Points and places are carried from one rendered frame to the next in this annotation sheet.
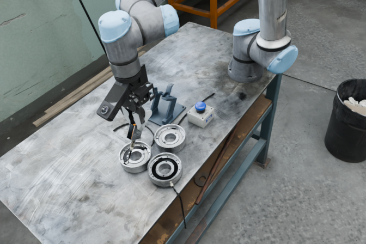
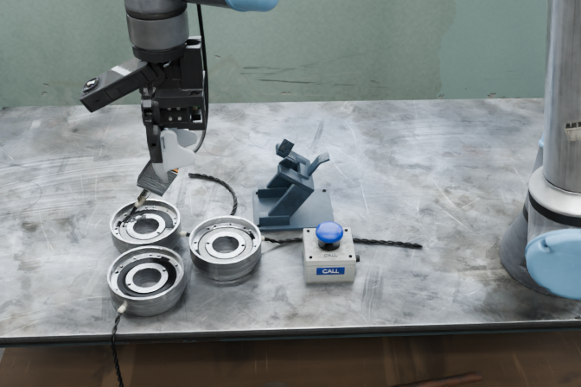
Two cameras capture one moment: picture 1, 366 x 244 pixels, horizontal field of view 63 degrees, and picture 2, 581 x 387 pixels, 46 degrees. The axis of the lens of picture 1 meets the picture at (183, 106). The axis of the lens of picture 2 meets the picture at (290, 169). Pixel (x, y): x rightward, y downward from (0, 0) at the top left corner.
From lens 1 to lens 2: 0.60 m
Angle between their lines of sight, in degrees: 36
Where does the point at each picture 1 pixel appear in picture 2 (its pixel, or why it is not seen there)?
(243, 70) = (521, 243)
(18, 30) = not seen: outside the picture
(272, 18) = (555, 116)
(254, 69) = not seen: hidden behind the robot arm
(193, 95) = (379, 220)
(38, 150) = (84, 129)
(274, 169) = not seen: outside the picture
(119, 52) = not seen: outside the picture
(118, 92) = (126, 69)
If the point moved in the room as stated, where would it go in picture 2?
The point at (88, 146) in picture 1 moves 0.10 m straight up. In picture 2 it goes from (133, 169) to (125, 121)
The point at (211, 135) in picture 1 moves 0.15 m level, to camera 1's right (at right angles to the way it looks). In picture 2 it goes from (297, 304) to (381, 369)
